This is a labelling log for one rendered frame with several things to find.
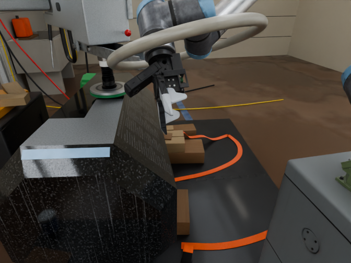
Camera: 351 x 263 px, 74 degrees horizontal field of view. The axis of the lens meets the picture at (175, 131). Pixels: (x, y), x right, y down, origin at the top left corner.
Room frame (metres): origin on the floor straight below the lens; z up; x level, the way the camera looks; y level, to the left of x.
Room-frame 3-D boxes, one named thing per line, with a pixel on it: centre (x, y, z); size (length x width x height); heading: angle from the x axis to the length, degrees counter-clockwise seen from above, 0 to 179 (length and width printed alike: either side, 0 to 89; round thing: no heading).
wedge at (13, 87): (1.60, 1.15, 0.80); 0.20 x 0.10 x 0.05; 45
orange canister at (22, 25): (4.00, 2.37, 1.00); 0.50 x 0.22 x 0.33; 12
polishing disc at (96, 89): (1.29, 0.38, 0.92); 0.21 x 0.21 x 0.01
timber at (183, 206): (1.16, -0.03, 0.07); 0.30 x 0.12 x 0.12; 0
